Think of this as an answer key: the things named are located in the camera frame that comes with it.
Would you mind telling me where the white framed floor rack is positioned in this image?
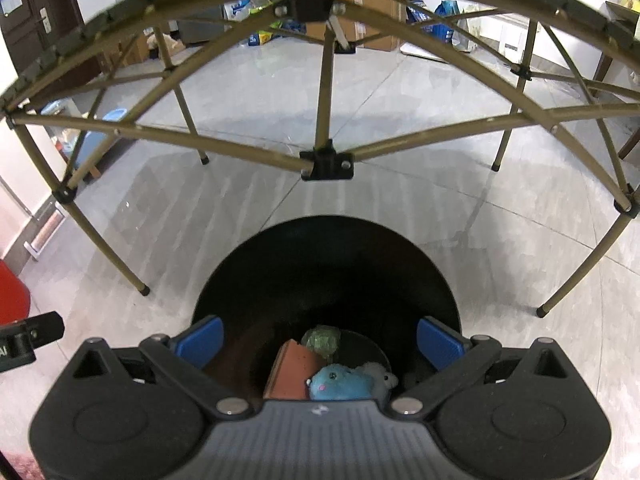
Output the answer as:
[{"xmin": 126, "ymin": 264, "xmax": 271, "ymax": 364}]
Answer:
[{"xmin": 23, "ymin": 209, "xmax": 67, "ymax": 262}]

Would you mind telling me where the red bucket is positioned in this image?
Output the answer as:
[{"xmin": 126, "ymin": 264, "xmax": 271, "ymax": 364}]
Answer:
[{"xmin": 0, "ymin": 259, "xmax": 32, "ymax": 327}]

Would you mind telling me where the green ball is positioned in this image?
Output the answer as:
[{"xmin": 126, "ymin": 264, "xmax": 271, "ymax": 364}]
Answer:
[{"xmin": 301, "ymin": 325, "xmax": 342, "ymax": 362}]

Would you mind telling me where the blue plush toy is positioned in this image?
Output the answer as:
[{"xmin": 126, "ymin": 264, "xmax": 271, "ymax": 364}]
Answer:
[{"xmin": 306, "ymin": 364, "xmax": 388, "ymax": 402}]

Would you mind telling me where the blue pet tray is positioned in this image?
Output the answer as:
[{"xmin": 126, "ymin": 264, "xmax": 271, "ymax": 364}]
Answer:
[{"xmin": 40, "ymin": 102, "xmax": 130, "ymax": 172}]

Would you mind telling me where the dark brown door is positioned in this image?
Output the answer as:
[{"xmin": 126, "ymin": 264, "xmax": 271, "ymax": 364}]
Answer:
[{"xmin": 0, "ymin": 0, "xmax": 75, "ymax": 71}]

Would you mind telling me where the white floor scale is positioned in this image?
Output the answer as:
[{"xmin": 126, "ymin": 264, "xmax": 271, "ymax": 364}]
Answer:
[{"xmin": 400, "ymin": 42, "xmax": 452, "ymax": 64}]

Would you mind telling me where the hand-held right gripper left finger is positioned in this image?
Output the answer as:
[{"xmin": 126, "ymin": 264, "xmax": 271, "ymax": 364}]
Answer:
[{"xmin": 73, "ymin": 314, "xmax": 252, "ymax": 419}]

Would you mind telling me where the black round bin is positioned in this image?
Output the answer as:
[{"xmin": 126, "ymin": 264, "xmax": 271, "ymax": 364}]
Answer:
[{"xmin": 191, "ymin": 216, "xmax": 463, "ymax": 402}]

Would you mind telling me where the large cardboard box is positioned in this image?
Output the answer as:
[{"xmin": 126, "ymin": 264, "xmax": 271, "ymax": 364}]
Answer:
[{"xmin": 305, "ymin": 0, "xmax": 402, "ymax": 52}]

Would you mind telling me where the dark wooden chair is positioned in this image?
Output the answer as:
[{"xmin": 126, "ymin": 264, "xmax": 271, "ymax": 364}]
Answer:
[{"xmin": 617, "ymin": 127, "xmax": 640, "ymax": 162}]

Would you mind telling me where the tan folding table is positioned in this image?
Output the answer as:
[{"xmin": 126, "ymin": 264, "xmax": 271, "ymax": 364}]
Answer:
[{"xmin": 0, "ymin": 0, "xmax": 640, "ymax": 319}]

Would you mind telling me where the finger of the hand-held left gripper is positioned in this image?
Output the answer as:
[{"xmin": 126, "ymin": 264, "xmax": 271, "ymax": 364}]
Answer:
[{"xmin": 27, "ymin": 311, "xmax": 66, "ymax": 349}]

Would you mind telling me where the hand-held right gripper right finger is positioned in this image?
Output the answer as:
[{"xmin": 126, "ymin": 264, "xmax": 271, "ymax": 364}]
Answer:
[{"xmin": 389, "ymin": 316, "xmax": 572, "ymax": 419}]

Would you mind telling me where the orange sponge block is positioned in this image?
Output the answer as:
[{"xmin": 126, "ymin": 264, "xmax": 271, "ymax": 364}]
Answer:
[{"xmin": 264, "ymin": 338, "xmax": 326, "ymax": 401}]

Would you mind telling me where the blue printed bag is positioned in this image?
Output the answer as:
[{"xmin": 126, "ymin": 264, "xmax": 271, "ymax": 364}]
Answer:
[{"xmin": 432, "ymin": 0, "xmax": 481, "ymax": 54}]

